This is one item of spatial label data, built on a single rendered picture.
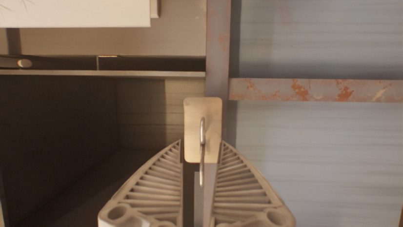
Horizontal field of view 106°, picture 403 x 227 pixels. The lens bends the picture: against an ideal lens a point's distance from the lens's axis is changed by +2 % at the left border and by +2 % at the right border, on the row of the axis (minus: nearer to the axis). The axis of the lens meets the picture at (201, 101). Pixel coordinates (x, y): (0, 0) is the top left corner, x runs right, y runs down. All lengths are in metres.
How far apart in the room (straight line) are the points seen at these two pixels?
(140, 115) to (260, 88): 0.84
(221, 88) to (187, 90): 0.63
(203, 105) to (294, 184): 0.36
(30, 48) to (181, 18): 0.36
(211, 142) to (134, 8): 0.27
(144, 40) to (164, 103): 0.66
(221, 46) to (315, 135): 0.35
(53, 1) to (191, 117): 0.28
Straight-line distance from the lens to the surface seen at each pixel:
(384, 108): 0.62
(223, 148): 0.17
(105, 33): 0.43
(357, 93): 0.49
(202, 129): 0.25
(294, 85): 0.40
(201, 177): 0.29
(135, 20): 0.26
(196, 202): 0.51
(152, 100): 1.02
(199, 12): 0.37
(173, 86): 0.97
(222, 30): 0.36
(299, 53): 0.48
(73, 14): 0.31
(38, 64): 0.56
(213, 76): 0.34
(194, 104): 0.31
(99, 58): 0.43
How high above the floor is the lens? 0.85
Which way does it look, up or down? 2 degrees up
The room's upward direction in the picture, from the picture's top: 89 degrees counter-clockwise
